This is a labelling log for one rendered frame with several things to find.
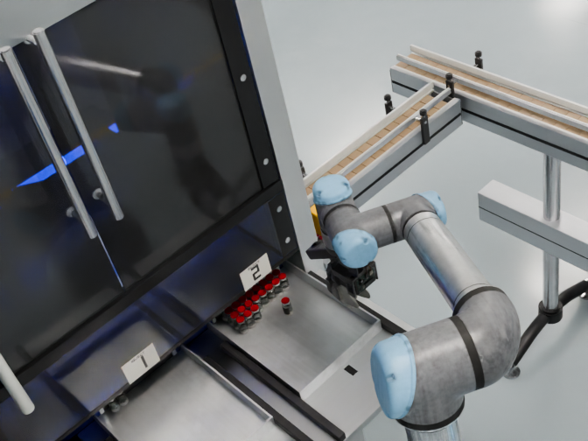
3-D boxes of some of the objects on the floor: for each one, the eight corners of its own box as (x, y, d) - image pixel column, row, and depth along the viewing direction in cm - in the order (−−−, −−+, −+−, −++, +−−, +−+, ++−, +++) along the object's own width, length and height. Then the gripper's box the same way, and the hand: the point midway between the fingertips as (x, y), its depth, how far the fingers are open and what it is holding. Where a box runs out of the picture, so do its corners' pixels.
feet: (495, 372, 294) (494, 346, 285) (582, 284, 315) (583, 257, 305) (515, 384, 289) (514, 358, 280) (601, 294, 310) (603, 267, 300)
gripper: (344, 263, 174) (359, 332, 188) (374, 237, 177) (387, 306, 191) (314, 245, 179) (331, 313, 193) (345, 220, 183) (359, 289, 197)
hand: (348, 300), depth 193 cm, fingers closed
